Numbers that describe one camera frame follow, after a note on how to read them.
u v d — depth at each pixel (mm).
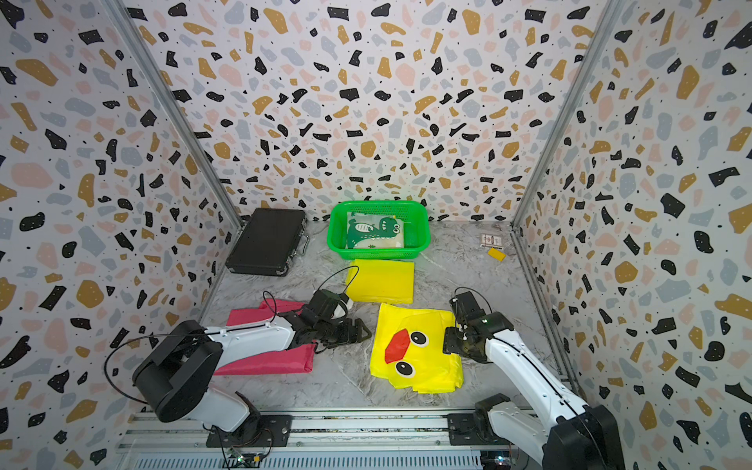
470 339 582
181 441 735
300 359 835
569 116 884
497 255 1127
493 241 1158
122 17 694
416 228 1179
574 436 394
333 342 774
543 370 477
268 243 1067
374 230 1130
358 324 801
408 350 875
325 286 1034
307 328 675
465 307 650
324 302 705
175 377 437
